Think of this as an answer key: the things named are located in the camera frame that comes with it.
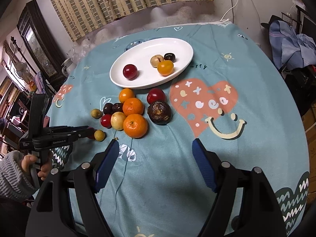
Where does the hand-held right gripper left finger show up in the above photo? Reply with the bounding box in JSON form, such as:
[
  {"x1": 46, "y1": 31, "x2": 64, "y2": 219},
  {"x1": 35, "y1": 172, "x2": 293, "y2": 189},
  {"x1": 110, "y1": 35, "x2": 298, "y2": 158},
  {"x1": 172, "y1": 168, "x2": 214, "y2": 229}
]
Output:
[{"x1": 26, "y1": 139, "x2": 120, "y2": 237}]

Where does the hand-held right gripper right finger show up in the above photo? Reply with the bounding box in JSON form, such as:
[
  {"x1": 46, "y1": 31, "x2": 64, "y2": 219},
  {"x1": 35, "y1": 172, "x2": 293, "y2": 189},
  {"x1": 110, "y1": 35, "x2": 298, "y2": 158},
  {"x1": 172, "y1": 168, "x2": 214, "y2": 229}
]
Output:
[{"x1": 192, "y1": 138, "x2": 288, "y2": 237}]

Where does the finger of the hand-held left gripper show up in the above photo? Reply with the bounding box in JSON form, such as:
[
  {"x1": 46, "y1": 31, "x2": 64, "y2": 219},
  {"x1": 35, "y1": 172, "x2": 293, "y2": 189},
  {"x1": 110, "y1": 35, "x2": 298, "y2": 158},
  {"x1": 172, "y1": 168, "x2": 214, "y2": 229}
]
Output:
[
  {"x1": 43, "y1": 126, "x2": 74, "y2": 132},
  {"x1": 49, "y1": 126, "x2": 96, "y2": 140}
]

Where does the bright red cherry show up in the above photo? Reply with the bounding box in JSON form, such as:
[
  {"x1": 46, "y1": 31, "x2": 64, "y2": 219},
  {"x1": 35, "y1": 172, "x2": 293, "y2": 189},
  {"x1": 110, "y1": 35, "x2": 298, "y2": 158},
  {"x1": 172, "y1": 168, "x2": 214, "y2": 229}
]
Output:
[{"x1": 100, "y1": 114, "x2": 113, "y2": 128}]

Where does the pale yellow round fruit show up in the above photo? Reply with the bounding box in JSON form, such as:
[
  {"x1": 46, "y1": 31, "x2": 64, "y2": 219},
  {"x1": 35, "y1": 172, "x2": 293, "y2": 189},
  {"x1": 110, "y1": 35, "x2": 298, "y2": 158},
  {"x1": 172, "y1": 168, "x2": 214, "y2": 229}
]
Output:
[{"x1": 111, "y1": 112, "x2": 127, "y2": 131}]

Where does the large mandarin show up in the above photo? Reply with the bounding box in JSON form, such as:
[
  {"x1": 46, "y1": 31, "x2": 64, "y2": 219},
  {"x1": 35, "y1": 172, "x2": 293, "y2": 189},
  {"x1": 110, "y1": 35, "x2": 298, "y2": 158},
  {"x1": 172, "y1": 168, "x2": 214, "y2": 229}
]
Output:
[{"x1": 123, "y1": 114, "x2": 149, "y2": 139}]

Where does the medium mandarin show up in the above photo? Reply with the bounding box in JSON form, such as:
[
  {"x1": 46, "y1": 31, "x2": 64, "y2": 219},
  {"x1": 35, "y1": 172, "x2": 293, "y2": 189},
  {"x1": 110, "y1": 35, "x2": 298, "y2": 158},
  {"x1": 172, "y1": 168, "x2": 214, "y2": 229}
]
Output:
[{"x1": 122, "y1": 98, "x2": 145, "y2": 116}]

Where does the small smooth orange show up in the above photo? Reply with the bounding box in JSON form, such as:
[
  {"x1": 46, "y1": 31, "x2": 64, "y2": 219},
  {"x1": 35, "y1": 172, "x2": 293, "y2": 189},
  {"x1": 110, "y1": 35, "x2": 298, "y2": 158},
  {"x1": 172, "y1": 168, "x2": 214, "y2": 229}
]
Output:
[{"x1": 119, "y1": 88, "x2": 135, "y2": 103}]

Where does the dark brown passion fruit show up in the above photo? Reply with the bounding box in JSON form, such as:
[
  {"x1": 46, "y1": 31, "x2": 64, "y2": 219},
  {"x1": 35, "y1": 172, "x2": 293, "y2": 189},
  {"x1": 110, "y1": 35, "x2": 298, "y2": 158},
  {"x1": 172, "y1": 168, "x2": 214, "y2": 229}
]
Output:
[{"x1": 147, "y1": 101, "x2": 172, "y2": 124}]

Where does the white oval plate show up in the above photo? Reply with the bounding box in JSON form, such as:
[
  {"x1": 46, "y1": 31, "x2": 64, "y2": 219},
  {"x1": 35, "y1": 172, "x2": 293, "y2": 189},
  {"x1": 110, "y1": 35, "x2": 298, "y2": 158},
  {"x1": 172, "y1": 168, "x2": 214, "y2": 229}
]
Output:
[{"x1": 109, "y1": 38, "x2": 194, "y2": 90}]

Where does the person's left hand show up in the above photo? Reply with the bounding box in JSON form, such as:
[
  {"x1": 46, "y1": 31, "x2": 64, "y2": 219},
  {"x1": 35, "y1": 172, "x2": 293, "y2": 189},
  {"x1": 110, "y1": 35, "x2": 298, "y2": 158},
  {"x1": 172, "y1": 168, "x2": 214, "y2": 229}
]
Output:
[{"x1": 20, "y1": 150, "x2": 53, "y2": 181}]

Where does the teal printed tablecloth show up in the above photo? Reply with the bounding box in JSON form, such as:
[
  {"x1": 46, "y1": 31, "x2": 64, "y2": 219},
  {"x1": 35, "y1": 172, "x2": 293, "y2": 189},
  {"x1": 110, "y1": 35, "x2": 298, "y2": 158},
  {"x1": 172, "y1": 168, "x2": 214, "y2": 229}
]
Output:
[{"x1": 46, "y1": 21, "x2": 310, "y2": 237}]

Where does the wooden bookshelf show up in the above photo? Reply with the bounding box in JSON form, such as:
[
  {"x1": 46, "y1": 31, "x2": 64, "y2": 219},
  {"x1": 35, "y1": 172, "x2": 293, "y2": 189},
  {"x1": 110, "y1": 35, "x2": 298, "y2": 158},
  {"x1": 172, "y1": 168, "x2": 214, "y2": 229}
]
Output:
[{"x1": 0, "y1": 76, "x2": 25, "y2": 119}]

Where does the white electric fan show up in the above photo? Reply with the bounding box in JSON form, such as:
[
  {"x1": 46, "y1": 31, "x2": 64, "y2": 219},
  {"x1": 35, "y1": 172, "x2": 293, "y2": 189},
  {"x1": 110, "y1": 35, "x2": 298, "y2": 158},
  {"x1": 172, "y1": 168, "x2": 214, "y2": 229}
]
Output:
[{"x1": 15, "y1": 62, "x2": 28, "y2": 76}]

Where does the white jug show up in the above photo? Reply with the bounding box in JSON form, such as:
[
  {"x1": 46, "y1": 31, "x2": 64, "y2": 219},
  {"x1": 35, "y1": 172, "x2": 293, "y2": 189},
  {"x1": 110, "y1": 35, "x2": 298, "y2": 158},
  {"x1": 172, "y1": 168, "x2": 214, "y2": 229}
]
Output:
[{"x1": 62, "y1": 58, "x2": 77, "y2": 78}]

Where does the dark carved wooden cabinet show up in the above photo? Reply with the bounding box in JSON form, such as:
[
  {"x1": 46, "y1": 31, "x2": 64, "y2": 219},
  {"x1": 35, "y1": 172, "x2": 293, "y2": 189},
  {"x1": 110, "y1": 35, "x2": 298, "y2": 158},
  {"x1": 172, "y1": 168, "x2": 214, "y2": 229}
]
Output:
[{"x1": 17, "y1": 0, "x2": 67, "y2": 92}]

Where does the dark wooden coat stand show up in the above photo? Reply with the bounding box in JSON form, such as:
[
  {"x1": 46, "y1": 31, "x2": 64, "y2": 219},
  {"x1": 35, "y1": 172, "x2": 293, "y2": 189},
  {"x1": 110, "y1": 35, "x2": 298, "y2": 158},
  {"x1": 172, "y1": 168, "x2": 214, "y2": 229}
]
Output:
[{"x1": 10, "y1": 37, "x2": 32, "y2": 79}]

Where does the clear plastic bag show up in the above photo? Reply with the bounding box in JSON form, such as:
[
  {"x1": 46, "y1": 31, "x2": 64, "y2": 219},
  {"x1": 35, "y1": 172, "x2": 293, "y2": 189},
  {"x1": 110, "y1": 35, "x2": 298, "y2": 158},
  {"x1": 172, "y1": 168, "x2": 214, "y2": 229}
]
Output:
[{"x1": 68, "y1": 38, "x2": 93, "y2": 62}]

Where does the large red plum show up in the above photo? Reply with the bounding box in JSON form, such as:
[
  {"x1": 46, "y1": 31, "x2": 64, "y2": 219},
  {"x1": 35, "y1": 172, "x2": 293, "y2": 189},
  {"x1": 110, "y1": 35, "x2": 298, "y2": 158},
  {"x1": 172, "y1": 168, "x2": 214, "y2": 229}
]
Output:
[{"x1": 123, "y1": 64, "x2": 138, "y2": 80}]

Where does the smooth orange kumquat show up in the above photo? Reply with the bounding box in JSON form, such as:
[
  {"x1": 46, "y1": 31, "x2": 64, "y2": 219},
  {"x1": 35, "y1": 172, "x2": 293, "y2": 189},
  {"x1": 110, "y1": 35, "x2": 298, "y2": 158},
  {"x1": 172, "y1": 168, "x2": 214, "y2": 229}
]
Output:
[{"x1": 157, "y1": 60, "x2": 174, "y2": 76}]

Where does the beige speckled fruit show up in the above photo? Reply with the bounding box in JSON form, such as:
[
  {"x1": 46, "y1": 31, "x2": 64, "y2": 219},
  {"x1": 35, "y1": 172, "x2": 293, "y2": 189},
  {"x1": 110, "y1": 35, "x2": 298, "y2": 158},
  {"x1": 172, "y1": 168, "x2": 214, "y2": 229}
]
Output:
[{"x1": 150, "y1": 54, "x2": 164, "y2": 68}]

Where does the checked beige curtain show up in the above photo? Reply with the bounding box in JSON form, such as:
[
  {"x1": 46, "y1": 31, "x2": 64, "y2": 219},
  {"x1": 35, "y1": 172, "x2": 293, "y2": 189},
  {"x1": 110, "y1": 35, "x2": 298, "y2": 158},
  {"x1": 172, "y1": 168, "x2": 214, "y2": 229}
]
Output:
[{"x1": 43, "y1": 0, "x2": 214, "y2": 42}]

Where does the blue clothes pile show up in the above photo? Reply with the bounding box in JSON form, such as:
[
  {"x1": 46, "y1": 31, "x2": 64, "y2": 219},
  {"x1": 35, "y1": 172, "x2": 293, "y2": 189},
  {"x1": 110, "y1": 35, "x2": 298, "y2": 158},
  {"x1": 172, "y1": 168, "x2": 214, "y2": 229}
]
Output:
[{"x1": 269, "y1": 20, "x2": 316, "y2": 71}]

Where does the black hat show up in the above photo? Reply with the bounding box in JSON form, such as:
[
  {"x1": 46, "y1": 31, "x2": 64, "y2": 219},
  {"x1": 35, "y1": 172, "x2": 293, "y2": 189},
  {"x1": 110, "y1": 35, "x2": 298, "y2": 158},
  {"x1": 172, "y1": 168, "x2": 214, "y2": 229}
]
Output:
[{"x1": 261, "y1": 15, "x2": 284, "y2": 30}]

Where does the white power cable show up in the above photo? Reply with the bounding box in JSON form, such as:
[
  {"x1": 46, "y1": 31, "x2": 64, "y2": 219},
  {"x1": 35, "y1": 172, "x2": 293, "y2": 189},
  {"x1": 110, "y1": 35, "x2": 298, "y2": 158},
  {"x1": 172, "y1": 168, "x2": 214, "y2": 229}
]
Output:
[{"x1": 220, "y1": 0, "x2": 242, "y2": 23}]

